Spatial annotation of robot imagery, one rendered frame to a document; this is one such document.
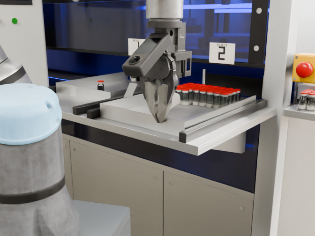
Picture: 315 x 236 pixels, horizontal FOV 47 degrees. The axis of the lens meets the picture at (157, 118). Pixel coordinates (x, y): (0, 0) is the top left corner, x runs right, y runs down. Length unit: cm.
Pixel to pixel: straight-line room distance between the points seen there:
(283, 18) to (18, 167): 76
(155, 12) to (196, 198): 75
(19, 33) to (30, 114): 107
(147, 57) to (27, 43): 95
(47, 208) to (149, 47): 35
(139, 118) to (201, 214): 58
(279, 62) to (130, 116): 44
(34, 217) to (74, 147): 116
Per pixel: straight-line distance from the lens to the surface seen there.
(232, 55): 109
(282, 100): 105
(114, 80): 141
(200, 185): 126
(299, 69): 98
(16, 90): 57
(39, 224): 56
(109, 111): 89
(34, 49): 159
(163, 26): 72
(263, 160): 111
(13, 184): 53
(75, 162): 172
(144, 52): 70
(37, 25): 159
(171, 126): 77
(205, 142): 73
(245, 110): 94
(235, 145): 106
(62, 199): 57
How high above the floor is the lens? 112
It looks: 16 degrees down
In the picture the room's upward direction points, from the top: straight up
